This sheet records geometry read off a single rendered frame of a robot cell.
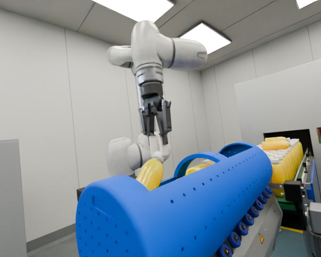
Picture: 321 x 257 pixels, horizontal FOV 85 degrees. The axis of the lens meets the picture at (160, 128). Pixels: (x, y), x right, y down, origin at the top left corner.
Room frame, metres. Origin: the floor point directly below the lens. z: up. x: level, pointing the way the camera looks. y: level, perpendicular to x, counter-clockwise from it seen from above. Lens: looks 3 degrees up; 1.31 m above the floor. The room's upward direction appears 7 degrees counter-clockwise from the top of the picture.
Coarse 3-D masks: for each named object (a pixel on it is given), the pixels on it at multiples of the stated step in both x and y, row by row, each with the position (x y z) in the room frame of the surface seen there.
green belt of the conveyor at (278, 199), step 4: (300, 164) 1.71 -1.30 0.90; (300, 176) 1.33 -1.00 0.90; (292, 180) 1.27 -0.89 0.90; (276, 196) 1.02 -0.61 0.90; (280, 200) 0.98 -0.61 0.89; (284, 200) 0.97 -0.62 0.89; (280, 204) 0.98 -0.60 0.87; (284, 204) 0.96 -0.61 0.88; (288, 204) 0.95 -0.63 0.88; (292, 204) 0.94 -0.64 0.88; (296, 204) 1.01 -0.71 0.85; (284, 208) 0.97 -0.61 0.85; (288, 208) 0.95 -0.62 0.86; (292, 208) 0.94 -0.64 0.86; (296, 208) 0.97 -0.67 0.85
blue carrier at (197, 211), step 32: (192, 160) 0.74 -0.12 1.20; (224, 160) 0.62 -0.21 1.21; (256, 160) 0.78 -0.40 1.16; (96, 192) 0.36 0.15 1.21; (128, 192) 0.33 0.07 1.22; (160, 192) 0.36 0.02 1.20; (192, 192) 0.41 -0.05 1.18; (224, 192) 0.49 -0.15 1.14; (256, 192) 0.68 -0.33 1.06; (96, 224) 0.37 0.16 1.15; (128, 224) 0.29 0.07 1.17; (160, 224) 0.31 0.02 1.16; (192, 224) 0.36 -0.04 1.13; (224, 224) 0.45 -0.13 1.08; (96, 256) 0.38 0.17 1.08; (128, 256) 0.30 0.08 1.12; (160, 256) 0.28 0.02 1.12; (192, 256) 0.34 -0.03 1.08
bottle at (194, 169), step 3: (207, 162) 0.68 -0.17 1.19; (210, 162) 0.68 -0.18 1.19; (213, 162) 0.69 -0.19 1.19; (198, 165) 0.64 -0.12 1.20; (201, 165) 0.63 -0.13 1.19; (204, 165) 0.64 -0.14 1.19; (207, 165) 0.64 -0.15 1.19; (189, 168) 0.61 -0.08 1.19; (192, 168) 0.60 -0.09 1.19; (195, 168) 0.60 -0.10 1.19; (198, 168) 0.60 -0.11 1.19; (201, 168) 0.61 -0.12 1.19; (186, 171) 0.62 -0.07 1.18; (189, 171) 0.61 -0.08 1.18; (192, 171) 0.60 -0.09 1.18; (195, 171) 0.59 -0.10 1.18; (186, 174) 0.62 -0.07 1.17
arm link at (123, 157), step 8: (112, 144) 0.98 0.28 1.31; (120, 144) 0.98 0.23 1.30; (128, 144) 1.00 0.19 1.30; (136, 144) 1.05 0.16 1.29; (112, 152) 0.97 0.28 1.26; (120, 152) 0.97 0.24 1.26; (128, 152) 0.99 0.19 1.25; (136, 152) 1.01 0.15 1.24; (112, 160) 0.97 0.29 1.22; (120, 160) 0.97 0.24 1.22; (128, 160) 0.98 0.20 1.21; (136, 160) 1.01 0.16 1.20; (112, 168) 0.97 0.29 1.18; (120, 168) 0.97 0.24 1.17; (128, 168) 0.99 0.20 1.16; (136, 168) 1.03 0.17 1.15; (112, 176) 0.98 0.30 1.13
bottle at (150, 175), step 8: (152, 160) 0.54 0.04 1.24; (160, 160) 0.55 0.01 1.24; (144, 168) 0.52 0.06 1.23; (152, 168) 0.51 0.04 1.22; (160, 168) 0.53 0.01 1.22; (144, 176) 0.50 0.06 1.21; (152, 176) 0.50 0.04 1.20; (160, 176) 0.52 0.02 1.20; (144, 184) 0.49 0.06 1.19; (152, 184) 0.49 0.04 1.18
